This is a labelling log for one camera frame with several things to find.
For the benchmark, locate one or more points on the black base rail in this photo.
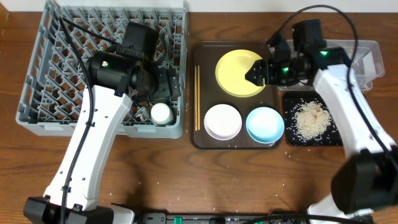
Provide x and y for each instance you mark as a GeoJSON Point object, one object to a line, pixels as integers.
{"type": "Point", "coordinates": [273, 217]}

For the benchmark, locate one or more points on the clear plastic bin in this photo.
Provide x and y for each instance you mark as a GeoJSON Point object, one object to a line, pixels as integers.
{"type": "Point", "coordinates": [367, 65]}

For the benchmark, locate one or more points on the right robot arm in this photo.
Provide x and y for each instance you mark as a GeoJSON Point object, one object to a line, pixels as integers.
{"type": "Point", "coordinates": [368, 179]}

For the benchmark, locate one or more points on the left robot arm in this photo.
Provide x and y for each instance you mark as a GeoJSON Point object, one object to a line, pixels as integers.
{"type": "Point", "coordinates": [73, 194]}

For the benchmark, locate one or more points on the yellow round plate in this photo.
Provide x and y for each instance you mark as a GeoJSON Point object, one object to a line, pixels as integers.
{"type": "Point", "coordinates": [230, 73]}

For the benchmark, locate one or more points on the grey plastic dish rack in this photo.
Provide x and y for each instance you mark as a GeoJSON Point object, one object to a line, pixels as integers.
{"type": "Point", "coordinates": [51, 99]}

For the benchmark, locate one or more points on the black rectangular tray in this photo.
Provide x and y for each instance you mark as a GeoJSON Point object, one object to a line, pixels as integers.
{"type": "Point", "coordinates": [287, 104]}

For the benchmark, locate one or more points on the light blue bowl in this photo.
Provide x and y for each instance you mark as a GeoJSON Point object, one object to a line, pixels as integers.
{"type": "Point", "coordinates": [265, 125]}

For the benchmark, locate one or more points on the rice leftovers pile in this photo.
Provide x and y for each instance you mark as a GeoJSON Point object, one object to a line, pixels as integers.
{"type": "Point", "coordinates": [309, 123]}

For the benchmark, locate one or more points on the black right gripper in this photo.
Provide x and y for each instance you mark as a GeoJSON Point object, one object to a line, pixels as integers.
{"type": "Point", "coordinates": [265, 73]}

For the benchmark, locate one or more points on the dark brown serving tray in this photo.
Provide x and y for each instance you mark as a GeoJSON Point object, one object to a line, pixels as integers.
{"type": "Point", "coordinates": [205, 56]}

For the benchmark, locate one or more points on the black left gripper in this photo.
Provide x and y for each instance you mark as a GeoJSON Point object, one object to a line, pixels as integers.
{"type": "Point", "coordinates": [170, 86]}

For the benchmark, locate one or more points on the white pink shallow bowl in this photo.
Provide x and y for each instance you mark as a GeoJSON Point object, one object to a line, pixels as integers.
{"type": "Point", "coordinates": [223, 122]}

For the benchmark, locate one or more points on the pale green plastic cup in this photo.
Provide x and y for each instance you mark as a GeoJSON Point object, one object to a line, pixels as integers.
{"type": "Point", "coordinates": [161, 114]}

